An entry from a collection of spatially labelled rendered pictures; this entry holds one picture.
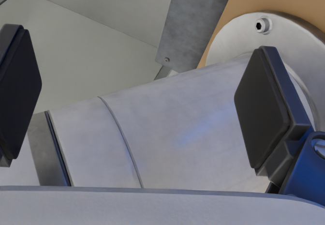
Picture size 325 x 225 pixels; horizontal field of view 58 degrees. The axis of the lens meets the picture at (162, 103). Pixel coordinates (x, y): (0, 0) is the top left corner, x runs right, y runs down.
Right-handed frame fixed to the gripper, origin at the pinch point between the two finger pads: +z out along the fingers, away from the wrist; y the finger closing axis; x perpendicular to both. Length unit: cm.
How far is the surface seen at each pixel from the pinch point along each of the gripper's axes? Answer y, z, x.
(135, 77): 2, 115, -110
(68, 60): -37, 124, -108
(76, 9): -39, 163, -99
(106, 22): -19, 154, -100
